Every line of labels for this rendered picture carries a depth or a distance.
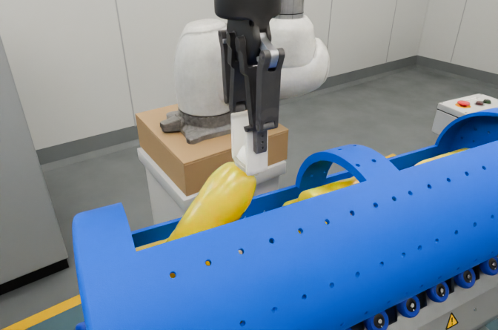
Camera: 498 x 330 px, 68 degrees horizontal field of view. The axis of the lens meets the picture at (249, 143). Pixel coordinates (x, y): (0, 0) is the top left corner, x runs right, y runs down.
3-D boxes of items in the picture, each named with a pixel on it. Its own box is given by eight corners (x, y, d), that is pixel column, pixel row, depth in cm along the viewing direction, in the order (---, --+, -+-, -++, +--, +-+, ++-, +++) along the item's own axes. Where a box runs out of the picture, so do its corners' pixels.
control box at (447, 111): (430, 130, 122) (438, 101, 117) (471, 120, 130) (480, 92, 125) (457, 144, 114) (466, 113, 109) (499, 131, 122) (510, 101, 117)
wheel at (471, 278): (448, 270, 73) (456, 271, 72) (462, 259, 75) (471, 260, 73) (457, 291, 73) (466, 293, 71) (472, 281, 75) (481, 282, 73)
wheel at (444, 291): (420, 282, 71) (428, 284, 69) (436, 272, 72) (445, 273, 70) (430, 305, 70) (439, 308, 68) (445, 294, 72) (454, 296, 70)
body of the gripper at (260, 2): (201, -23, 43) (207, 57, 47) (230, -17, 36) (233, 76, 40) (260, -25, 46) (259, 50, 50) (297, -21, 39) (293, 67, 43)
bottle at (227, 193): (149, 256, 51) (221, 146, 49) (170, 242, 58) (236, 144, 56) (189, 289, 50) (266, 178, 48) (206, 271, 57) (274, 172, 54)
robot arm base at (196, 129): (151, 119, 105) (149, 101, 102) (221, 104, 115) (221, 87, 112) (174, 149, 91) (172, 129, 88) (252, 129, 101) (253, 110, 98)
